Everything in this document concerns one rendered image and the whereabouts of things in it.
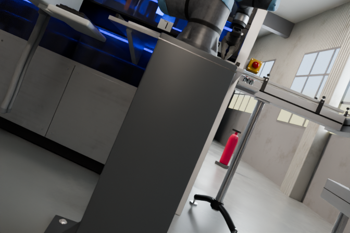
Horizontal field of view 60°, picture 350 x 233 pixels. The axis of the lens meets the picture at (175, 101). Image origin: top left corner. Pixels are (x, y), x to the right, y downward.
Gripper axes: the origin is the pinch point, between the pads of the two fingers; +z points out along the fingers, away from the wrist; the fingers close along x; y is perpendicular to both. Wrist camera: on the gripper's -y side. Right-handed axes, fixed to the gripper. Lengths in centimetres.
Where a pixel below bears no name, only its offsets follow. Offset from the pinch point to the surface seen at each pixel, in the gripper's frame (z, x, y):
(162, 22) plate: -12, 43, 27
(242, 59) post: -9.5, -10.0, 26.8
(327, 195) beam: 45, -84, 29
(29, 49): 34, 101, 4
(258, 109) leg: 13, -32, 42
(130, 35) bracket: 7.6, 48.3, -4.5
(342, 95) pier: -74, -168, 289
